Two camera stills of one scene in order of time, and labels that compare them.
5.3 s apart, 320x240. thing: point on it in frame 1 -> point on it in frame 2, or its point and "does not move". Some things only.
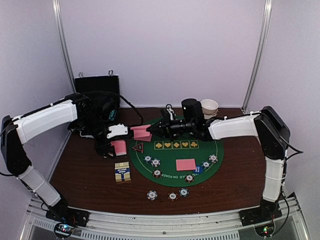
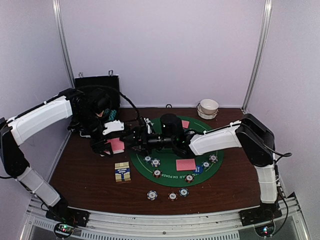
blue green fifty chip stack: x=183 y=192 does not move
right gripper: x=164 y=127 -> x=139 y=133
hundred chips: x=157 y=173 does not move
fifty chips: x=205 y=164 does not move
